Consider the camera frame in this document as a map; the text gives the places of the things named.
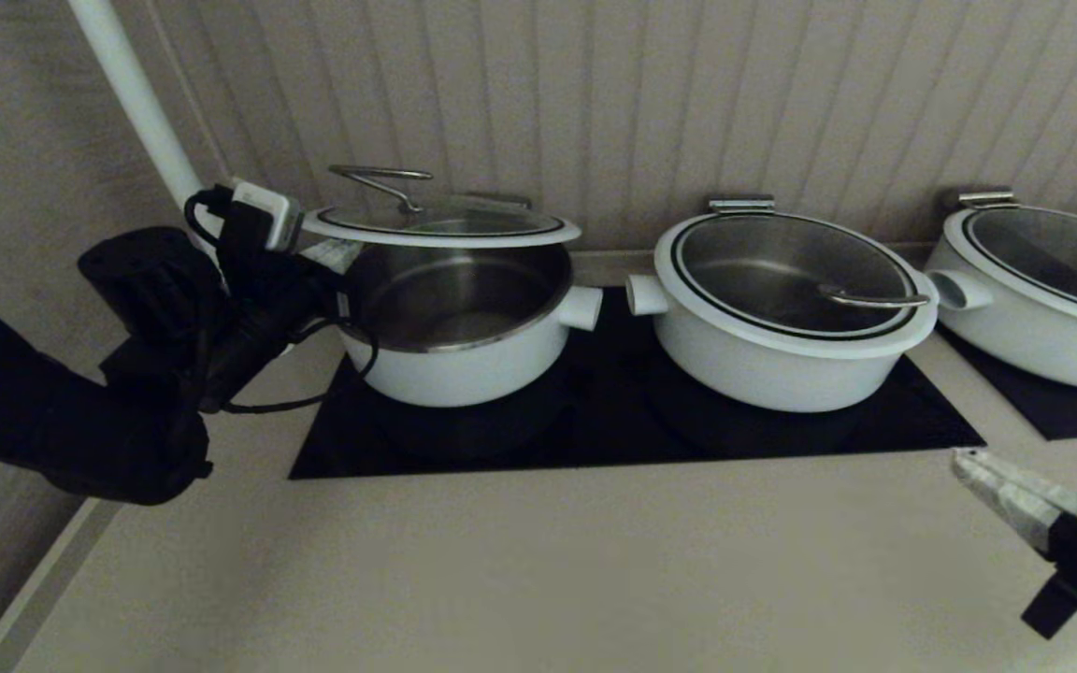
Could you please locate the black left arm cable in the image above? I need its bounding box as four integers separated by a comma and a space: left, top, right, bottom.
185, 187, 379, 415

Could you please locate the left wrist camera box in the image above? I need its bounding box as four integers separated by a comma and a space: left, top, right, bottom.
230, 178, 304, 253

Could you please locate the middle white pot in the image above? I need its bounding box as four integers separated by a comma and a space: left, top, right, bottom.
653, 213, 938, 361

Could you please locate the white round pole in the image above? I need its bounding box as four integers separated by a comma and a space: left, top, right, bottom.
66, 0, 301, 362

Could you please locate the large black glass cooktop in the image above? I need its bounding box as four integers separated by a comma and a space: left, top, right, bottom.
288, 288, 986, 480

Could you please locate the white pot with steel rim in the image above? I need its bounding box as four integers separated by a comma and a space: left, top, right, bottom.
337, 241, 603, 408

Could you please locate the white-rimmed glass pot lid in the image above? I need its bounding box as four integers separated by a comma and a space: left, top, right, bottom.
301, 165, 582, 249
941, 208, 1077, 336

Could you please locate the small black glass cooktop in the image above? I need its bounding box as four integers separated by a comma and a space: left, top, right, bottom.
933, 322, 1077, 441

